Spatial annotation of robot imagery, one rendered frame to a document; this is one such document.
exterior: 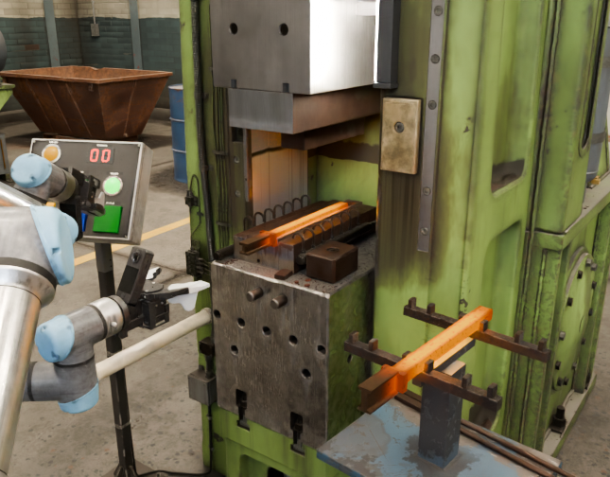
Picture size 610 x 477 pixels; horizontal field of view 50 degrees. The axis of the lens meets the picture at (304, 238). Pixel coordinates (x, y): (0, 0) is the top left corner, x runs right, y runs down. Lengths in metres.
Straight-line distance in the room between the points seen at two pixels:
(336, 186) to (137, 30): 8.49
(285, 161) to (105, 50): 9.10
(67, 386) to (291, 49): 0.86
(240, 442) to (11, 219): 1.16
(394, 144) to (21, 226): 0.89
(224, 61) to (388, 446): 0.97
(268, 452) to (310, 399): 0.27
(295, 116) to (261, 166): 0.37
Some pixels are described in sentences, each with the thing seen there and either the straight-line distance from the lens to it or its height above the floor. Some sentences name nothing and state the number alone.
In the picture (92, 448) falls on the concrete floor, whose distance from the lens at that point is 2.69.
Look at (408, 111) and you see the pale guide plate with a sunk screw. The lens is 1.53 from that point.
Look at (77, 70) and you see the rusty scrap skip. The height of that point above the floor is 0.79.
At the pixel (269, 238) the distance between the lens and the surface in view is 1.65.
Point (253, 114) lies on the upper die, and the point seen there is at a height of 1.31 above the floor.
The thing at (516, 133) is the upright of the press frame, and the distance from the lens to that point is 1.86.
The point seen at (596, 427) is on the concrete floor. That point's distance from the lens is 2.91.
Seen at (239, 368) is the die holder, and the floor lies 0.62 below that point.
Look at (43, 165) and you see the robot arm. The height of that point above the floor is 1.23.
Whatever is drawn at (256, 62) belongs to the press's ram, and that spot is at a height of 1.43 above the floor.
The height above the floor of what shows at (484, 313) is 0.96.
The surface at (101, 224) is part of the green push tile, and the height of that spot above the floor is 1.00.
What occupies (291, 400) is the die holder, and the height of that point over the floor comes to 0.59.
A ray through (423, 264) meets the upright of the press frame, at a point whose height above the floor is 0.96.
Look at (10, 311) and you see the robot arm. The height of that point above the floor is 1.17.
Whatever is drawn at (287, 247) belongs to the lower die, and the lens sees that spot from 1.64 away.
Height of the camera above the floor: 1.54
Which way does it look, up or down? 19 degrees down
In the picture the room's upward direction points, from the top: straight up
